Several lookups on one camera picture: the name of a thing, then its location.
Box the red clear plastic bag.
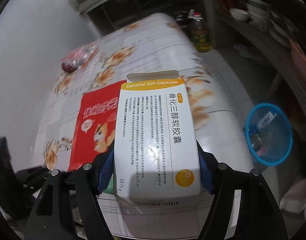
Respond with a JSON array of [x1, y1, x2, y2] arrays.
[[61, 44, 98, 73]]

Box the white bowl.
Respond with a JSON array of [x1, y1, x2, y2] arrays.
[[229, 8, 250, 22]]

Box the blue mesh trash basket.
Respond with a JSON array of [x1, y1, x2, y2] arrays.
[[244, 103, 293, 166]]

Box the pink plastic basin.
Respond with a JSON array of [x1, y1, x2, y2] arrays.
[[289, 39, 306, 81]]

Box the floral tablecloth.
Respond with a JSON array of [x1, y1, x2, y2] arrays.
[[33, 14, 253, 239]]

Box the red snack packet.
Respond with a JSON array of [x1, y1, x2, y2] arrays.
[[68, 80, 126, 171]]

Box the blue toothpaste box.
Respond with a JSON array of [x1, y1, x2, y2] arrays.
[[249, 112, 277, 135]]

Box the cooking oil bottle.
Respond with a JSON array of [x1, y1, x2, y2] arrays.
[[191, 12, 211, 53]]

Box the white medicine box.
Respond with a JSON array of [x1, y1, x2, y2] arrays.
[[114, 70, 201, 207]]

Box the stacked bowls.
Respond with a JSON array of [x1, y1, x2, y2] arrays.
[[246, 0, 270, 32]]

